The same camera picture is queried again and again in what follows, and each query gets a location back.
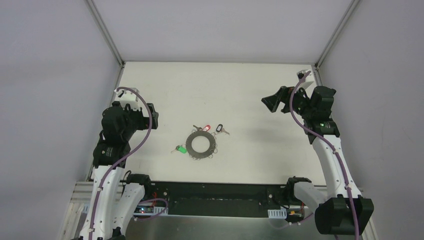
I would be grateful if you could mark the aluminium frame rail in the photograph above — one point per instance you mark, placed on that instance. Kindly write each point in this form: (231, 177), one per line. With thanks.
(81, 195)

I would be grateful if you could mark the right white cable duct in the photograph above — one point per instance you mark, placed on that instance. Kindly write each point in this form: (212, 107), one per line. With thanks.
(277, 213)

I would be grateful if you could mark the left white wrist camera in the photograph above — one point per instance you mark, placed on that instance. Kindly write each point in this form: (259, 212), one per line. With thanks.
(128, 100)

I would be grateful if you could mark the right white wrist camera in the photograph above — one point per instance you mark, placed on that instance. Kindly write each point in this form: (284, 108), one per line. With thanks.
(305, 78)

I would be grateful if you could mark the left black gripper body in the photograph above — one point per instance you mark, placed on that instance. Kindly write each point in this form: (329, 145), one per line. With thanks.
(151, 116)

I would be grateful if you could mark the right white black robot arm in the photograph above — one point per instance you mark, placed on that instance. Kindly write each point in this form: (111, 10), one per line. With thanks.
(342, 210)

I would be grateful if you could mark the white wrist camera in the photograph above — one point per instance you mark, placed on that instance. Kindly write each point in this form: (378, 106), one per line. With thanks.
(305, 78)
(128, 100)

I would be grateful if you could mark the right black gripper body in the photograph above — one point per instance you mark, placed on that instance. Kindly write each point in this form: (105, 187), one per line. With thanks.
(285, 100)

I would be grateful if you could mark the left white cable duct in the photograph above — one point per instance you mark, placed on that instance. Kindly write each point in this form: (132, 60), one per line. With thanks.
(150, 211)

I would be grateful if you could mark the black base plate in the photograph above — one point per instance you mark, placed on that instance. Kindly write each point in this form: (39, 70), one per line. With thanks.
(222, 200)

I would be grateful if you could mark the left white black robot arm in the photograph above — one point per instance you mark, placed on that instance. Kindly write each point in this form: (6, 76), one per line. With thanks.
(109, 215)

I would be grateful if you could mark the white cable duct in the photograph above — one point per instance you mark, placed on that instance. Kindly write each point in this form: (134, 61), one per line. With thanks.
(277, 213)
(150, 211)

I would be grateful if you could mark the green headed key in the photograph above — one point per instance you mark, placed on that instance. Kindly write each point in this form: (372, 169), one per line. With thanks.
(179, 148)

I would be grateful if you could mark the red tagged key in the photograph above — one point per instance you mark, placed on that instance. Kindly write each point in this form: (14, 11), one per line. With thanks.
(204, 129)

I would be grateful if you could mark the black headed key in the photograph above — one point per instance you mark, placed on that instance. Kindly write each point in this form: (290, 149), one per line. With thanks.
(220, 129)

